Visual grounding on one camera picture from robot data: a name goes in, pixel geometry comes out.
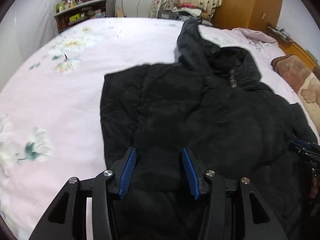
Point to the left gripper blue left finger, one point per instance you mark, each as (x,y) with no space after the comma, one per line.
(123,171)

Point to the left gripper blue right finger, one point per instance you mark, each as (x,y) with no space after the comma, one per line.
(194,171)

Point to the black puffer jacket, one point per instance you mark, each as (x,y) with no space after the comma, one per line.
(212,101)

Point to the pile of clothes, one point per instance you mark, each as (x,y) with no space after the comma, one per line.
(184,14)

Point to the person right hand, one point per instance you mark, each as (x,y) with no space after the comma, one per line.
(315,184)

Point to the brown bear print blanket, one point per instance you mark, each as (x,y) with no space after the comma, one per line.
(302,80)

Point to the pink floral bed sheet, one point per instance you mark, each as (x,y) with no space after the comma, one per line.
(55,182)

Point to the wooden headboard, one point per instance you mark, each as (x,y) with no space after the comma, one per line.
(295,49)

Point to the items on headboard shelf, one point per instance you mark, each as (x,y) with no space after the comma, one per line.
(279,33)

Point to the orange wooden wardrobe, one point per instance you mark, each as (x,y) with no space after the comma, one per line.
(251,14)

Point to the wooden shelf unit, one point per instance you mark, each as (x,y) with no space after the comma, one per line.
(84,11)

